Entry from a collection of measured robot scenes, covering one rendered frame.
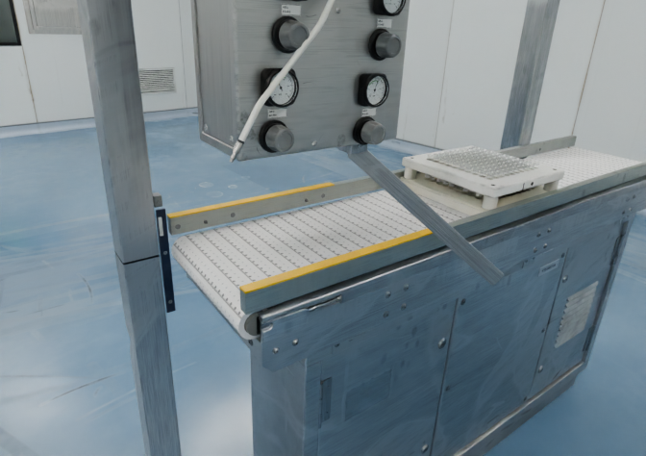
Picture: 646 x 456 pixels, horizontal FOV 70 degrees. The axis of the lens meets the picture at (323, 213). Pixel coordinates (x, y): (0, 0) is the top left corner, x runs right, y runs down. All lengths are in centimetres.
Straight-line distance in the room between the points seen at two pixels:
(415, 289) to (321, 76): 43
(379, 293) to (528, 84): 88
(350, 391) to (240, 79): 62
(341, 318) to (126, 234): 37
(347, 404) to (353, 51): 64
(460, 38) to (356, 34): 389
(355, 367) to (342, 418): 11
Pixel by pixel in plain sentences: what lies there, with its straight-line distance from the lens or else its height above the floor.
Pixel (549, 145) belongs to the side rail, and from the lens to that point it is 158.
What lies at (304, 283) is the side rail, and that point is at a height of 84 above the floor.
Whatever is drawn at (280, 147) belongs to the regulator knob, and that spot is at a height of 104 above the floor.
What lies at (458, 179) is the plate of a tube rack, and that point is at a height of 88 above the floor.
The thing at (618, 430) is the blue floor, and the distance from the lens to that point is 187.
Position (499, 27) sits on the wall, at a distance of 425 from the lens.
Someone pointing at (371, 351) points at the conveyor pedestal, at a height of 61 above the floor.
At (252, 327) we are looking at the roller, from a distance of 62.
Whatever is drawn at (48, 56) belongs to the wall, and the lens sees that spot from 567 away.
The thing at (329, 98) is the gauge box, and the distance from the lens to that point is 51.
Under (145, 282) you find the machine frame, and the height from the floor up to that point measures 74.
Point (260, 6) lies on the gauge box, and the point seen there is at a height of 117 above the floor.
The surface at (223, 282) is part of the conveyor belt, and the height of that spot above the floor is 81.
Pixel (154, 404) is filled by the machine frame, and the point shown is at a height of 47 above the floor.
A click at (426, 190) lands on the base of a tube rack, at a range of 102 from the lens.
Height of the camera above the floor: 116
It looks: 22 degrees down
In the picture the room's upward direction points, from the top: 2 degrees clockwise
